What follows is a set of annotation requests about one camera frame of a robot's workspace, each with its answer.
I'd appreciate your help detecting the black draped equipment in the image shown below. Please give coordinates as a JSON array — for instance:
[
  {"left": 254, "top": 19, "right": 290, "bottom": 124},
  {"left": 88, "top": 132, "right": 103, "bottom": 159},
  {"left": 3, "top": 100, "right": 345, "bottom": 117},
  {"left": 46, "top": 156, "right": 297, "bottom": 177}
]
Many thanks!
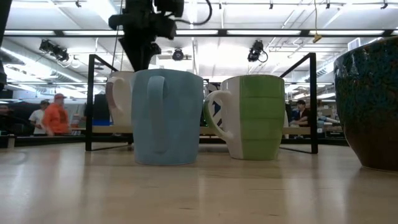
[{"left": 9, "top": 107, "right": 34, "bottom": 136}]

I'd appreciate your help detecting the black rack with wooden shelf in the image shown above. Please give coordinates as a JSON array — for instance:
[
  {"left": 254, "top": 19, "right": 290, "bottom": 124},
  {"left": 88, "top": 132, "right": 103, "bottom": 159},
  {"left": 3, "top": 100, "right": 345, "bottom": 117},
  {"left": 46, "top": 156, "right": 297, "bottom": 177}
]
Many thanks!
[{"left": 85, "top": 52, "right": 319, "bottom": 155}]

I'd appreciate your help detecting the black monitor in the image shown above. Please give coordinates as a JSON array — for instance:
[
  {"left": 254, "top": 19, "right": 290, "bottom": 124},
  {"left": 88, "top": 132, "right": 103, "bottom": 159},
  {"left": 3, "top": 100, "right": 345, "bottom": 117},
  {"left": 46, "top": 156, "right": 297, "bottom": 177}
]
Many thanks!
[{"left": 94, "top": 93, "right": 112, "bottom": 121}]

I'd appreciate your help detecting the round black ceiling camera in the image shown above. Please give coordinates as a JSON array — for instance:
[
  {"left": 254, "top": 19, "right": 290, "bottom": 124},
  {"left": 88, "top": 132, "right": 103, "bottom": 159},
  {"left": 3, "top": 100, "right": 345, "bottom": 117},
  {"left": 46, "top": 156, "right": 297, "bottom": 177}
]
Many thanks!
[{"left": 172, "top": 48, "right": 185, "bottom": 62}]

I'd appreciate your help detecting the overhead strip light bar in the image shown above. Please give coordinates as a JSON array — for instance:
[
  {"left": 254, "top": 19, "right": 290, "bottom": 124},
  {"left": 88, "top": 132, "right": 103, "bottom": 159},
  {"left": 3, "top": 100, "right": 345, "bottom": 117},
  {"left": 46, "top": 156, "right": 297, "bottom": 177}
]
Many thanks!
[{"left": 2, "top": 29, "right": 398, "bottom": 38}]

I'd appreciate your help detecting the person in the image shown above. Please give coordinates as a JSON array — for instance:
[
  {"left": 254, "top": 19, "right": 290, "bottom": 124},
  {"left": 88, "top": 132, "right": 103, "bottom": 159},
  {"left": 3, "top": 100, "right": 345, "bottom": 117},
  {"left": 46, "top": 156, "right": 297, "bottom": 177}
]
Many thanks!
[
  {"left": 28, "top": 99, "right": 50, "bottom": 136},
  {"left": 290, "top": 99, "right": 312, "bottom": 128},
  {"left": 42, "top": 93, "right": 72, "bottom": 137},
  {"left": 0, "top": 104, "right": 14, "bottom": 134}
]

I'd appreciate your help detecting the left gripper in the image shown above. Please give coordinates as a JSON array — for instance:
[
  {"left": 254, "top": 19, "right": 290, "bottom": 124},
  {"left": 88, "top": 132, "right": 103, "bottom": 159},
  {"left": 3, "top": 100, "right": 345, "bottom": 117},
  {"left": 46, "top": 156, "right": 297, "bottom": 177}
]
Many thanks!
[{"left": 108, "top": 0, "right": 156, "bottom": 72}]

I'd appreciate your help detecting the yellow hanging cord plug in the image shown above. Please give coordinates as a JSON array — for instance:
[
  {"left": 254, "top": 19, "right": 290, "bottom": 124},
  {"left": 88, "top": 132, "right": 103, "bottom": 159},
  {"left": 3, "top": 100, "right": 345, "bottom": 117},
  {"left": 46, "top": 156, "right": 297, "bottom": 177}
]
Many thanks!
[{"left": 312, "top": 0, "right": 323, "bottom": 44}]

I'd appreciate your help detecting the black table edge frame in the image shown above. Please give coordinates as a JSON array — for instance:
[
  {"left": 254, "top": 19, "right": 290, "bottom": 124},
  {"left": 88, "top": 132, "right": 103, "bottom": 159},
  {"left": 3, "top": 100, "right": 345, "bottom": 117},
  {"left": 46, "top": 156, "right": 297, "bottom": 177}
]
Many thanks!
[{"left": 0, "top": 134, "right": 348, "bottom": 147}]

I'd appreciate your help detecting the purple and white mug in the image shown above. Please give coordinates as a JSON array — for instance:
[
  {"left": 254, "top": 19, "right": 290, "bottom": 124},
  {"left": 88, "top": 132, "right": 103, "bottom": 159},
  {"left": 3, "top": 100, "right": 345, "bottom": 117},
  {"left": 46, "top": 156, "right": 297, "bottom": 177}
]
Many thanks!
[{"left": 104, "top": 70, "right": 135, "bottom": 127}]

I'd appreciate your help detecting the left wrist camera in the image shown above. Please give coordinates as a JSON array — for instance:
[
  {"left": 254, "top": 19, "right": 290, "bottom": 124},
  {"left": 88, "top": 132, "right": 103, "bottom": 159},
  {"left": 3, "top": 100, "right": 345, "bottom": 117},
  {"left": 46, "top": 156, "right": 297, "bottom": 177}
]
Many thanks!
[{"left": 154, "top": 0, "right": 185, "bottom": 40}]

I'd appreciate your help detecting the dark speckled blue-brown mug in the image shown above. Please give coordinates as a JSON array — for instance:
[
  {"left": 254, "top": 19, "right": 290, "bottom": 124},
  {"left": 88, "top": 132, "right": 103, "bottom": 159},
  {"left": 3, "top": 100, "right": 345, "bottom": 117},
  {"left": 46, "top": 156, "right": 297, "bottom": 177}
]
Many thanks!
[{"left": 333, "top": 35, "right": 398, "bottom": 173}]

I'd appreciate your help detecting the green and white mug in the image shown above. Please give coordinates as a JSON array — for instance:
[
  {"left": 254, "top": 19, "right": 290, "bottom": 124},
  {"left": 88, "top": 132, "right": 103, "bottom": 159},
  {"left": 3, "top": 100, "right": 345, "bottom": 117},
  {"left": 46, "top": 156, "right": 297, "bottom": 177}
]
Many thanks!
[{"left": 203, "top": 74, "right": 286, "bottom": 161}]

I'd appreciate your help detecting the light blue mug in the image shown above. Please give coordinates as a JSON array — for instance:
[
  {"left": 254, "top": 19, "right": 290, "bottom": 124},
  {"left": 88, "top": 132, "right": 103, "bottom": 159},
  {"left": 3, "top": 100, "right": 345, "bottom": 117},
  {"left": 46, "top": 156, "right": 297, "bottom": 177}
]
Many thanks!
[{"left": 129, "top": 68, "right": 205, "bottom": 166}]

